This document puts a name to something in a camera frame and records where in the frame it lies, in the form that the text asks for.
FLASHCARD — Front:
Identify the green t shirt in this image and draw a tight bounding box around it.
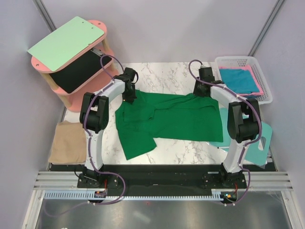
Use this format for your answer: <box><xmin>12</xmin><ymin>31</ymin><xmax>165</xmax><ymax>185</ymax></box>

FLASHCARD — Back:
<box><xmin>115</xmin><ymin>90</ymin><xmax>223</xmax><ymax>160</ymax></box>

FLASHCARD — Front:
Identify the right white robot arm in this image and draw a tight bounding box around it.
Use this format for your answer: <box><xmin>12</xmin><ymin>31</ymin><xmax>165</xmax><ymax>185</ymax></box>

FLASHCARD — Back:
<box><xmin>194</xmin><ymin>77</ymin><xmax>262</xmax><ymax>188</ymax></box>

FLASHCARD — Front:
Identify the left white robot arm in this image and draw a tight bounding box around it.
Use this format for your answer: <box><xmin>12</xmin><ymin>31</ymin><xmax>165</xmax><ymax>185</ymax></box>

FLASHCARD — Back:
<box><xmin>80</xmin><ymin>68</ymin><xmax>139</xmax><ymax>187</ymax></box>

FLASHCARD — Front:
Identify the pink tiered shelf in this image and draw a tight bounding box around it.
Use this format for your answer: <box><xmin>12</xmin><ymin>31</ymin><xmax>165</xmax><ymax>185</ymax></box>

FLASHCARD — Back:
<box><xmin>28</xmin><ymin>17</ymin><xmax>118</xmax><ymax>112</ymax></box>

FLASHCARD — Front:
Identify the blue t shirt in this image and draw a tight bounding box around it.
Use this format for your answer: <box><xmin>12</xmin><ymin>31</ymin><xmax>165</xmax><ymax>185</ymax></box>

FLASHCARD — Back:
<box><xmin>219</xmin><ymin>69</ymin><xmax>260</xmax><ymax>94</ymax></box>

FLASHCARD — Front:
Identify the pink t shirt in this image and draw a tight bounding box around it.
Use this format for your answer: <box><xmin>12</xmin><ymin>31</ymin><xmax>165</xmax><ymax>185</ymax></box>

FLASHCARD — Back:
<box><xmin>219</xmin><ymin>65</ymin><xmax>264</xmax><ymax>96</ymax></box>

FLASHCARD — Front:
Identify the black clipboard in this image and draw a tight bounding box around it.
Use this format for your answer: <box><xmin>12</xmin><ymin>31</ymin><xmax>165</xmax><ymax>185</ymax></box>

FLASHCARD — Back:
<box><xmin>50</xmin><ymin>49</ymin><xmax>112</xmax><ymax>94</ymax></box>

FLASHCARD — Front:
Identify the white plastic basket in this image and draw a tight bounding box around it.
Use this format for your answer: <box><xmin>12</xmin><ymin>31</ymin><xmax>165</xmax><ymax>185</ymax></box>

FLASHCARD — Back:
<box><xmin>215</xmin><ymin>56</ymin><xmax>273</xmax><ymax>105</ymax></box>

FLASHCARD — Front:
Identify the beige folded t shirt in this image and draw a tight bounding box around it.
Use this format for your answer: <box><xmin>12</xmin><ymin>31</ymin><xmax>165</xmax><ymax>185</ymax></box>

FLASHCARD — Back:
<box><xmin>48</xmin><ymin>121</ymin><xmax>86</xmax><ymax>165</ymax></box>

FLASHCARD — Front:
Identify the teal cutting board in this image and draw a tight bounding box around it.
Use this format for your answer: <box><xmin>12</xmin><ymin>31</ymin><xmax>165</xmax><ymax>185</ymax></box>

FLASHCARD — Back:
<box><xmin>209</xmin><ymin>108</ymin><xmax>273</xmax><ymax>167</ymax></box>

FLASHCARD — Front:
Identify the light green board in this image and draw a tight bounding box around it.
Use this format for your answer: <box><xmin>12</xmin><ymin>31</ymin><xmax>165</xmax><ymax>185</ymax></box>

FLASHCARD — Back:
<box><xmin>28</xmin><ymin>16</ymin><xmax>107</xmax><ymax>73</ymax></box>

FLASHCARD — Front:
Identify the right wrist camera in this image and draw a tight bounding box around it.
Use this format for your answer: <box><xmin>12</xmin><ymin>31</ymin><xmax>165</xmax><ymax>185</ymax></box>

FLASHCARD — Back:
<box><xmin>198</xmin><ymin>67</ymin><xmax>223</xmax><ymax>84</ymax></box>

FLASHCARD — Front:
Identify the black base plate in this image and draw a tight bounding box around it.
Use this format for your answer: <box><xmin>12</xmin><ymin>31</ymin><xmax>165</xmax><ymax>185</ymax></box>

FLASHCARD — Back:
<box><xmin>51</xmin><ymin>165</ymin><xmax>278</xmax><ymax>196</ymax></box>

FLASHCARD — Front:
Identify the white slotted cable duct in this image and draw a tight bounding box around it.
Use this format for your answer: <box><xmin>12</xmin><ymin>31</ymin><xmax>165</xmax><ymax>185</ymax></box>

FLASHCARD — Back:
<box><xmin>43</xmin><ymin>190</ymin><xmax>233</xmax><ymax>201</ymax></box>

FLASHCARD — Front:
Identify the aluminium rail frame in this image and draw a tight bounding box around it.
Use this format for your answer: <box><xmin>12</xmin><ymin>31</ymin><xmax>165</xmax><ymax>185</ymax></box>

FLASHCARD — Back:
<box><xmin>22</xmin><ymin>171</ymin><xmax>302</xmax><ymax>229</ymax></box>

